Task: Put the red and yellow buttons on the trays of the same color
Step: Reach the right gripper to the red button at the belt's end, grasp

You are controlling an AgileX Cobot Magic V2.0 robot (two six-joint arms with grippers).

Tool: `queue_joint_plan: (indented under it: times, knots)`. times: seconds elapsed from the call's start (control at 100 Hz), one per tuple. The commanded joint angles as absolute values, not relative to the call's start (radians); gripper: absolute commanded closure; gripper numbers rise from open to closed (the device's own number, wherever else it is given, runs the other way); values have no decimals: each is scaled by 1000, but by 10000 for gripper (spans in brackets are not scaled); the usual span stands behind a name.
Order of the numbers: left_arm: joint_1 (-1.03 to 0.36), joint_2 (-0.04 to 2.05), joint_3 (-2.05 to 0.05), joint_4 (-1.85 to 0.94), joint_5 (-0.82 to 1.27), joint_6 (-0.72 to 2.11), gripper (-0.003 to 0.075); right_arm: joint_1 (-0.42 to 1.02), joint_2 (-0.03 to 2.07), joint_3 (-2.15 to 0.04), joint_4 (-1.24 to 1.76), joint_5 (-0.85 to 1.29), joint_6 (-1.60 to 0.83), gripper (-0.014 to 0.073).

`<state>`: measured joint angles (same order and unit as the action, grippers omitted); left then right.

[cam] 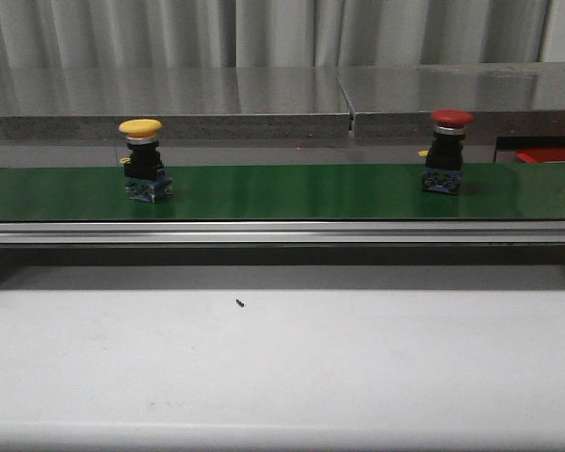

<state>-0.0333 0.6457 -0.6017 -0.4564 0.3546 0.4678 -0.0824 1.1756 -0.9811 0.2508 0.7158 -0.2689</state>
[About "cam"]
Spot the yellow mushroom push button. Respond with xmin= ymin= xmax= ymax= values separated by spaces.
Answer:
xmin=119 ymin=119 xmax=172 ymax=203

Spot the red mushroom push button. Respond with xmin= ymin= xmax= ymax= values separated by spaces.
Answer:
xmin=421 ymin=109 xmax=475 ymax=195

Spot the grey stone slab left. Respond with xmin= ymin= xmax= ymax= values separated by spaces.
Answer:
xmin=0 ymin=68 xmax=350 ymax=141

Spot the grey stone slab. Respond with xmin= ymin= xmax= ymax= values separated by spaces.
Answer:
xmin=337 ymin=62 xmax=565 ymax=138
xmin=0 ymin=68 xmax=350 ymax=141

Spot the green conveyor belt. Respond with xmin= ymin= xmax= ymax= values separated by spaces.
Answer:
xmin=0 ymin=164 xmax=565 ymax=222

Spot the red plastic tray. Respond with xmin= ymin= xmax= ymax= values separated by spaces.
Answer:
xmin=516 ymin=148 xmax=565 ymax=164

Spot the grey stone slab right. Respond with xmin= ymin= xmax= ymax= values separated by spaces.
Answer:
xmin=337 ymin=62 xmax=565 ymax=138

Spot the grey curtain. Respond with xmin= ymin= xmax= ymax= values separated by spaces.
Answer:
xmin=0 ymin=1 xmax=565 ymax=69

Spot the aluminium conveyor frame rail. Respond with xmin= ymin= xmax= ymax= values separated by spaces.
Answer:
xmin=0 ymin=220 xmax=565 ymax=247

